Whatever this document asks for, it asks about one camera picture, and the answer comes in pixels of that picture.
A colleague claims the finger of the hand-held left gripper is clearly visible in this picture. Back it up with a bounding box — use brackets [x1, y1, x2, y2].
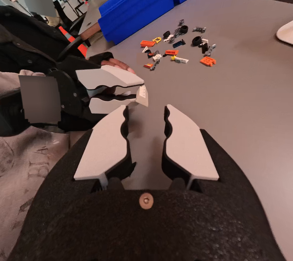
[75, 65, 145, 91]
[89, 95, 138, 115]

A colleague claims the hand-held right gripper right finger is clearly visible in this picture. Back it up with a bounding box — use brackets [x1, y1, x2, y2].
[162, 104, 220, 184]

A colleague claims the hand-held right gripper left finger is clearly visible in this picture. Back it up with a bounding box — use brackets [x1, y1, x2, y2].
[73, 105, 136, 183]

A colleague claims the pile of lego pieces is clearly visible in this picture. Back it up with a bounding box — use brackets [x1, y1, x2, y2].
[139, 19, 218, 70]

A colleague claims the orange traffic cone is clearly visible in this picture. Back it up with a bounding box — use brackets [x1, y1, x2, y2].
[58, 26, 88, 58]

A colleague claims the brown topped desk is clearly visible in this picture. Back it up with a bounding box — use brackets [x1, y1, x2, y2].
[77, 4, 105, 38]

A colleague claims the black office chair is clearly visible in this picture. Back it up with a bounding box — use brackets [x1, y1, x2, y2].
[0, 5, 107, 76]

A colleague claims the person's grey sweatshirt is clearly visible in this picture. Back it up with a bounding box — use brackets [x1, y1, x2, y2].
[0, 71, 94, 261]

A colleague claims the white book stand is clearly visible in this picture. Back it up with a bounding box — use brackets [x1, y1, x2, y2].
[276, 20, 293, 45]

